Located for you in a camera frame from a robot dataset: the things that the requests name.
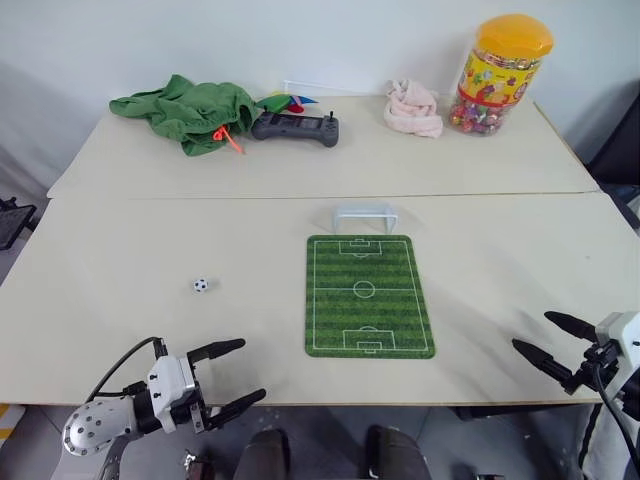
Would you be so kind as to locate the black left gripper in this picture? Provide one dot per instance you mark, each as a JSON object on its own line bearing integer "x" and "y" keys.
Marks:
{"x": 200, "y": 416}

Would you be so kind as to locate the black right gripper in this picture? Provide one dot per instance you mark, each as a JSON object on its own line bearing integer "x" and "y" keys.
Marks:
{"x": 597, "y": 366}

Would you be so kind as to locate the small soccer ball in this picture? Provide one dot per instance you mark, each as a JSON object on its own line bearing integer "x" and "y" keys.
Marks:
{"x": 200, "y": 285}

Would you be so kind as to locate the green soccer field mat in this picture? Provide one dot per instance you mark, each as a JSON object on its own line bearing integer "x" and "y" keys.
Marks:
{"x": 367, "y": 315}

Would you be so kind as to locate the dark red metal part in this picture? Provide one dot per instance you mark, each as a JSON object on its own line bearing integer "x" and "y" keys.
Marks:
{"x": 197, "y": 467}

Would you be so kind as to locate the white fabric cover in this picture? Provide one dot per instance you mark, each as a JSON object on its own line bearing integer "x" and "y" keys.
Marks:
{"x": 600, "y": 450}

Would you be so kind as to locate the dark rounded shape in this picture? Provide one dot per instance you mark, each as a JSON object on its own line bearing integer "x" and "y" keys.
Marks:
{"x": 395, "y": 452}

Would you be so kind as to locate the black chair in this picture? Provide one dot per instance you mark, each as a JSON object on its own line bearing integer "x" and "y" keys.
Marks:
{"x": 620, "y": 150}

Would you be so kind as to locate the small white goal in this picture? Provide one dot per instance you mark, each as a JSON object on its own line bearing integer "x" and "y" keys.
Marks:
{"x": 365, "y": 216}

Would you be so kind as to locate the grey game controller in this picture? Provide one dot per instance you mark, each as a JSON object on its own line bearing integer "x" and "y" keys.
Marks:
{"x": 295, "y": 129}

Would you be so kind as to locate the black stand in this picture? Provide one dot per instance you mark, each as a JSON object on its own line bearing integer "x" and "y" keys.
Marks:
{"x": 12, "y": 222}

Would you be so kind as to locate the candy jar with orange lid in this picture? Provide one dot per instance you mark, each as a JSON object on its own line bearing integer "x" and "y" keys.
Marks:
{"x": 492, "y": 85}

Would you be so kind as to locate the pink towel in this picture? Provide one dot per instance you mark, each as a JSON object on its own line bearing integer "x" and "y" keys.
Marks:
{"x": 412, "y": 112}

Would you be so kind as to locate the colourful fabric pieces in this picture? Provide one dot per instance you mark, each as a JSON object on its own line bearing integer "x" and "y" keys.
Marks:
{"x": 285, "y": 101}

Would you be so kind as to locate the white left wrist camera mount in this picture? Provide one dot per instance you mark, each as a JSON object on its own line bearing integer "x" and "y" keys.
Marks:
{"x": 167, "y": 380}

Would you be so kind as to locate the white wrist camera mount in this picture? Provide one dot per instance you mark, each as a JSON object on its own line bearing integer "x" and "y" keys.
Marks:
{"x": 622, "y": 332}
{"x": 167, "y": 380}

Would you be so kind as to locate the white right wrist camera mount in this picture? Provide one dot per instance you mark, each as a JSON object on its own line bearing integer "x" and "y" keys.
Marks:
{"x": 622, "y": 332}

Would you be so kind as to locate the black table frame bar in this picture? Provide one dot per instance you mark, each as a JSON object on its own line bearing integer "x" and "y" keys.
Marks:
{"x": 500, "y": 411}

